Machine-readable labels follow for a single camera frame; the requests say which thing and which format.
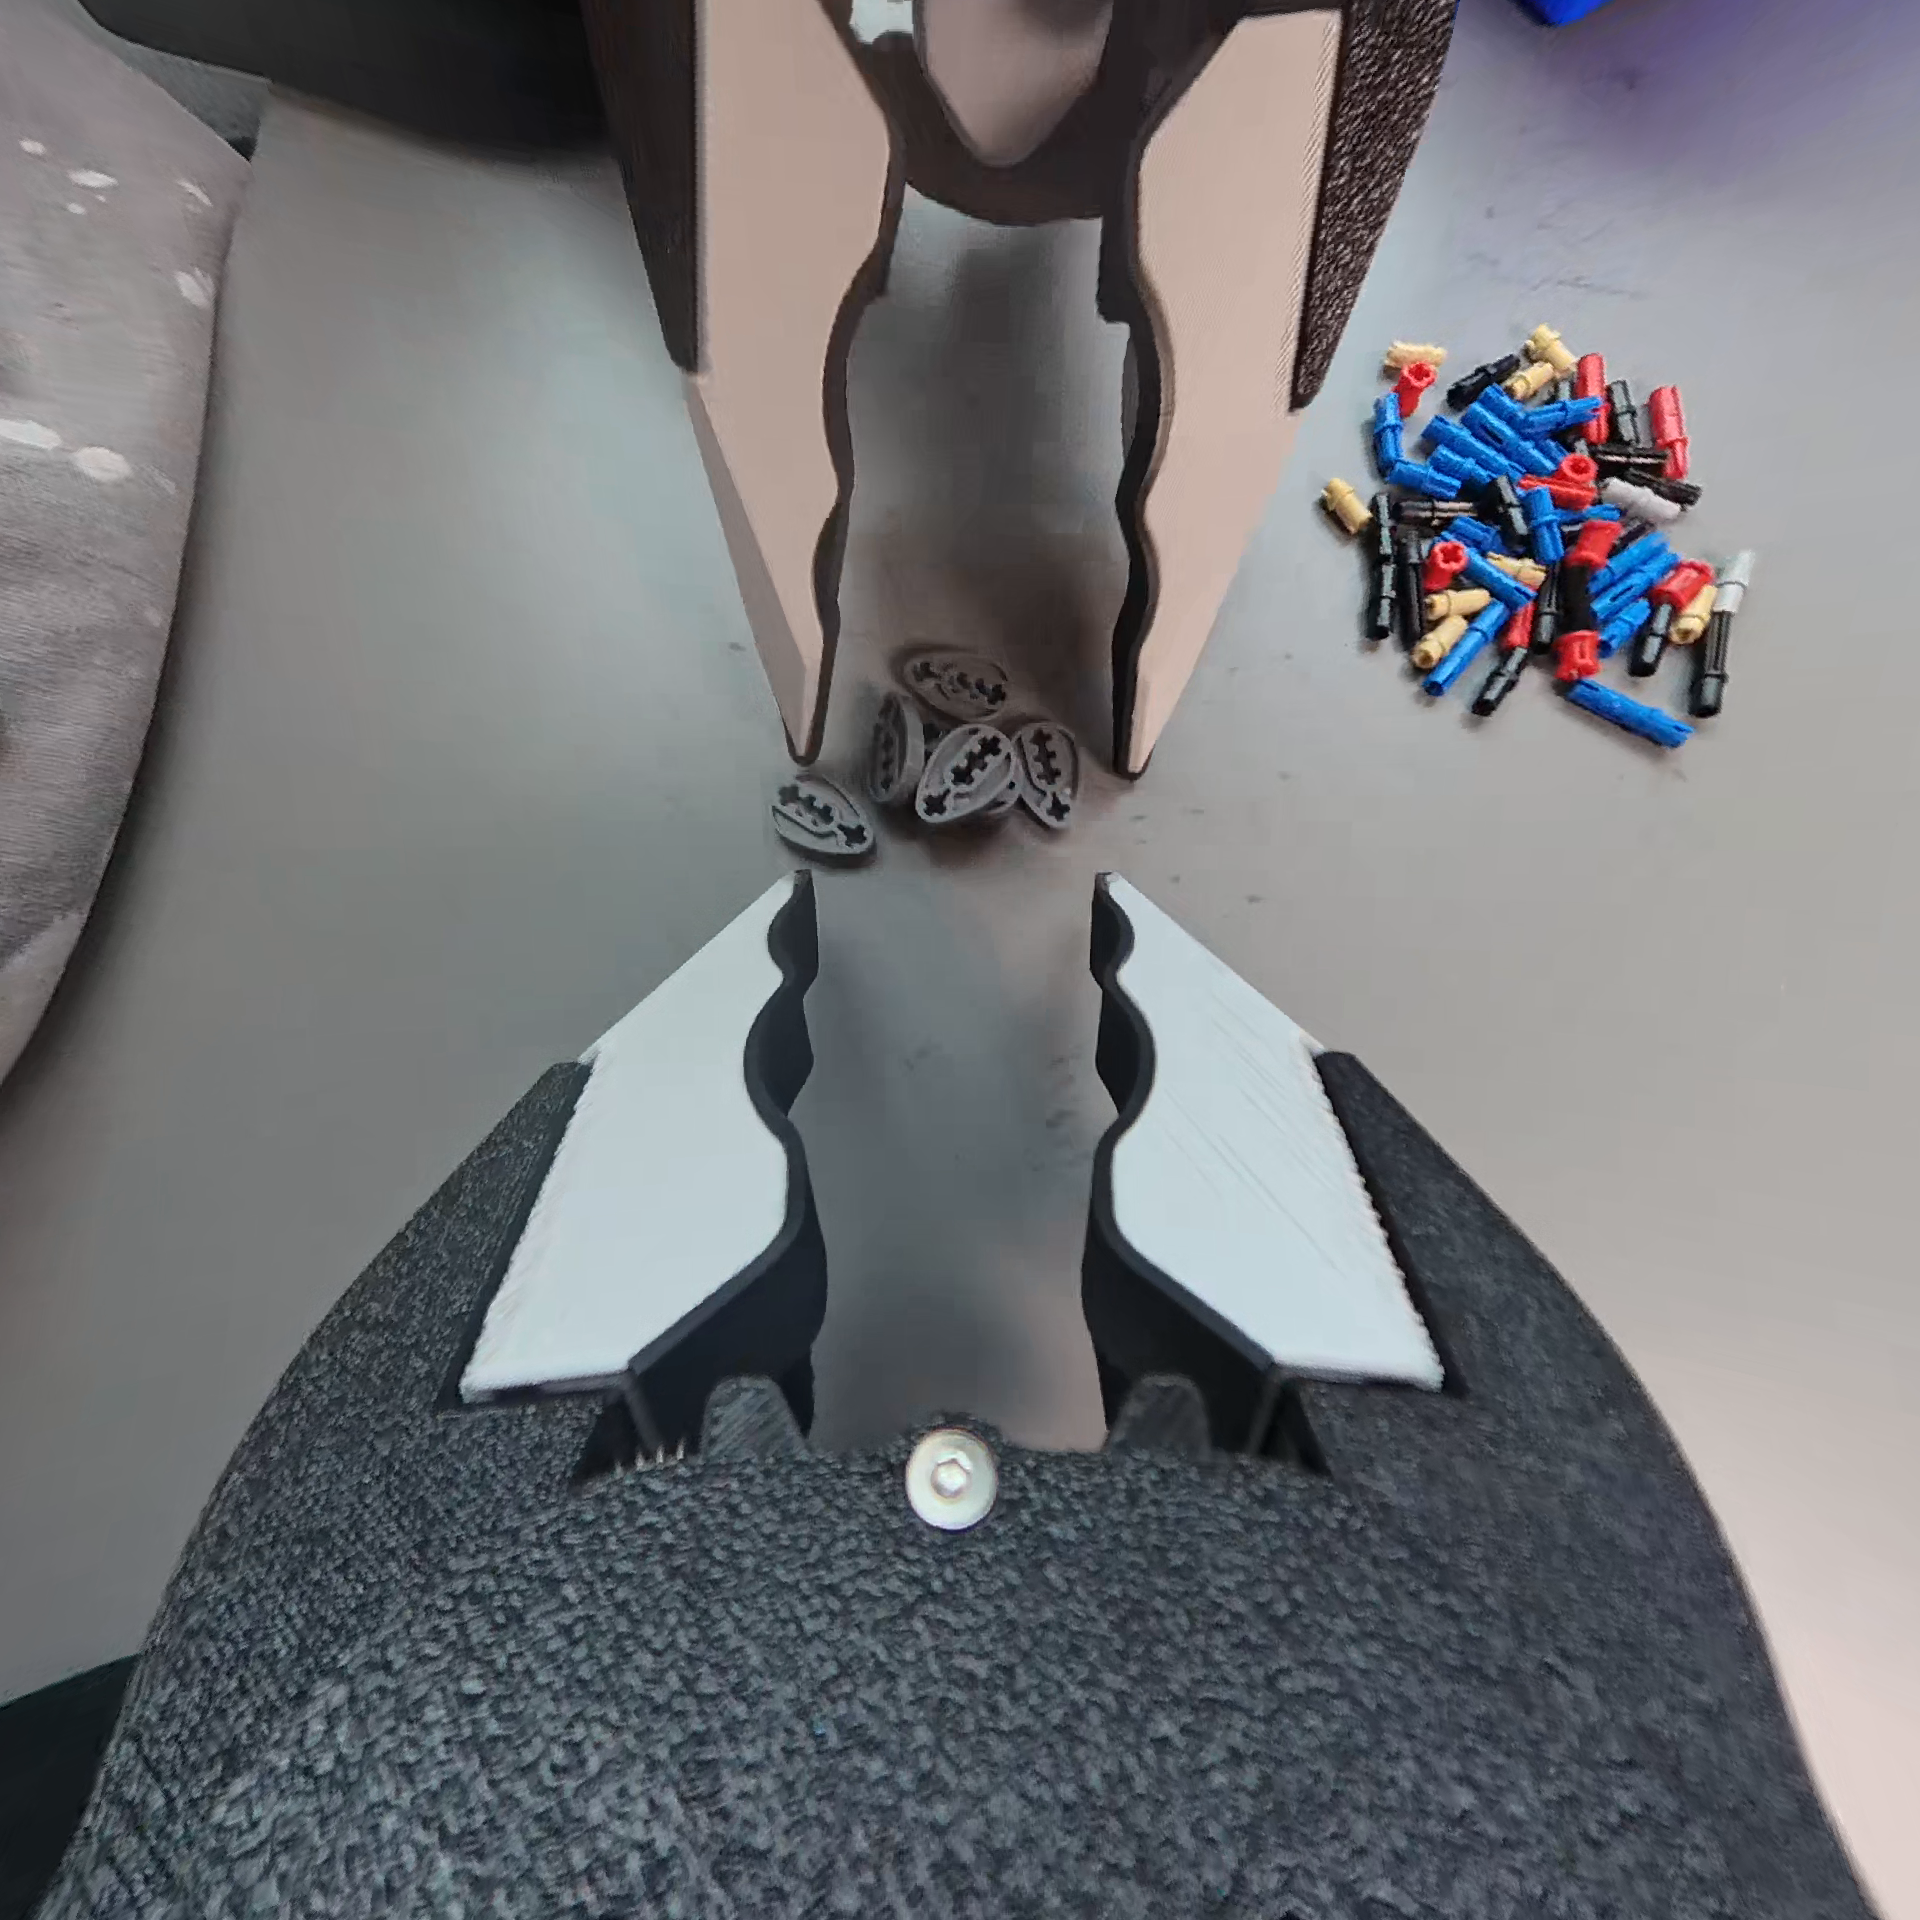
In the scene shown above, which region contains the pile of small toy pins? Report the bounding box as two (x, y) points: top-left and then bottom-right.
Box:
(1319, 323), (1759, 753)

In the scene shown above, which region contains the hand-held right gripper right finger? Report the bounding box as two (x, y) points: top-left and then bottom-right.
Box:
(1088, 874), (1447, 1390)

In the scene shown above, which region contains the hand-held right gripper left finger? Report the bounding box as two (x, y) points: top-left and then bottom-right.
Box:
(457, 874), (824, 1403)

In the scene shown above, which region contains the person's grey sweatshirt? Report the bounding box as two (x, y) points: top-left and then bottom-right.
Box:
(0, 30), (253, 1082)

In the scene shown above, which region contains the grey desk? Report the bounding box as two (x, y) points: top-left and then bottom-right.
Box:
(0, 0), (1920, 1920)

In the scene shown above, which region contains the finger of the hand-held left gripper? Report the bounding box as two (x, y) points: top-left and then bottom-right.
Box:
(681, 0), (908, 768)
(1100, 0), (1345, 779)

